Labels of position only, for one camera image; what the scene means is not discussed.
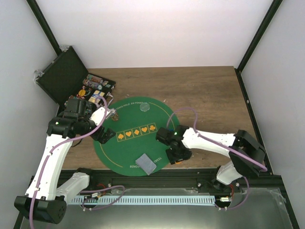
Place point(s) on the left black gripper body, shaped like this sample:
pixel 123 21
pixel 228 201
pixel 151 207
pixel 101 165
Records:
pixel 96 135

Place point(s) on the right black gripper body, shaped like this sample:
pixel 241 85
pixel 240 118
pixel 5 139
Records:
pixel 181 154

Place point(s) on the multicolour poker chip stack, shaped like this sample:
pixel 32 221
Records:
pixel 114 115

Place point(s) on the blue playing card deck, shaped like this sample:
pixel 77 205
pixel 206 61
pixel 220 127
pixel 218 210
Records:
pixel 146 164

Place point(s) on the clear dealer button disc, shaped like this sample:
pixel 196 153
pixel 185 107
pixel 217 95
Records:
pixel 144 107

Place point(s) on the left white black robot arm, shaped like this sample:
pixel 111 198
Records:
pixel 44 200

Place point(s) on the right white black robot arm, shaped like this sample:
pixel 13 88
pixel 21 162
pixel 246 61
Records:
pixel 245 153

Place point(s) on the round green poker mat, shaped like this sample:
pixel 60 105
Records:
pixel 136 135

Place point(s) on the card box in case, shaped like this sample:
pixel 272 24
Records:
pixel 96 94

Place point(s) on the light blue slotted strip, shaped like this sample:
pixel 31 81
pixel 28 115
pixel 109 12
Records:
pixel 148 200

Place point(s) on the black poker chip case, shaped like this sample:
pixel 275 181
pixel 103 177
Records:
pixel 67 77

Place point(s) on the black aluminium frame rail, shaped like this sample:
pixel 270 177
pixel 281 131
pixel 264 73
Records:
pixel 203 182

